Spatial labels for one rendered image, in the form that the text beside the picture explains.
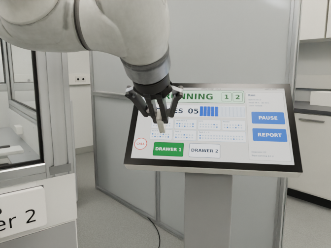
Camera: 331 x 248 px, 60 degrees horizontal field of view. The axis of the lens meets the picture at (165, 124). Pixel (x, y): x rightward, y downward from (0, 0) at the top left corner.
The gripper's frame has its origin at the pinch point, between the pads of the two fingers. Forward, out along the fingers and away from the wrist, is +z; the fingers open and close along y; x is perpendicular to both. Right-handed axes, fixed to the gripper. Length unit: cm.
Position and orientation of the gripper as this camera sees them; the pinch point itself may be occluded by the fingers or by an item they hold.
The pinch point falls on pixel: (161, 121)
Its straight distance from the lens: 73.1
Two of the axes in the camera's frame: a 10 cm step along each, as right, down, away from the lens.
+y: -9.9, -0.3, 1.4
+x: -0.9, 8.7, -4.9
